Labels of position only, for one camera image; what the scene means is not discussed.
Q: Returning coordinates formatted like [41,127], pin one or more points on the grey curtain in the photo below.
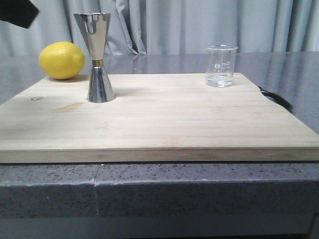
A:
[162,27]

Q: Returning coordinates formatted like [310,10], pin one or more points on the yellow lemon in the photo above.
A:
[62,60]

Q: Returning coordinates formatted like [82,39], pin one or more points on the light wooden cutting board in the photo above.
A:
[155,117]

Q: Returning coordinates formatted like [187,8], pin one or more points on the small glass beaker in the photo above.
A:
[221,63]

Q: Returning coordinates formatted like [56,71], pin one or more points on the steel hourglass jigger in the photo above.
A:
[94,29]

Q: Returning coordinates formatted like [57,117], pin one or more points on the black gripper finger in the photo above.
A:
[21,13]

